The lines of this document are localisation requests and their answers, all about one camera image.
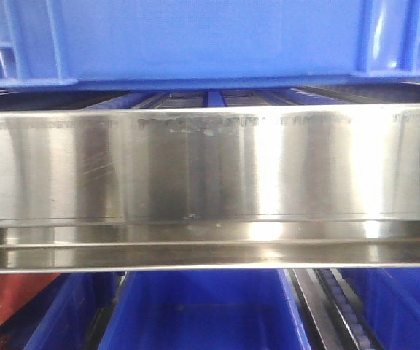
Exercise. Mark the light blue plastic bin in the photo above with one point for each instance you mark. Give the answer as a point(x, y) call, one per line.
point(177, 45)

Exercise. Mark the dark blue centre lower bin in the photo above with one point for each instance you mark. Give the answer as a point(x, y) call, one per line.
point(206, 309)

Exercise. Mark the dark blue bin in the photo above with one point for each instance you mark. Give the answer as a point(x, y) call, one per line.
point(206, 309)
point(391, 303)
point(67, 321)

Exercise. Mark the dark blue left lower bin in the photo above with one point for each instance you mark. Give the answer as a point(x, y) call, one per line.
point(67, 321)

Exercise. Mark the dark blue right lower bin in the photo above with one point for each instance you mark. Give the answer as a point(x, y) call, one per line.
point(391, 303)

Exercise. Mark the red cardboard box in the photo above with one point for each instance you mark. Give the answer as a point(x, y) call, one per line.
point(18, 289)

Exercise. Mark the stainless steel shelf rail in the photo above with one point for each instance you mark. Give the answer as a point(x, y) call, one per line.
point(249, 187)

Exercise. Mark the roller track rail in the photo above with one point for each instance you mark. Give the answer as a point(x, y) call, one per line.
point(330, 312)

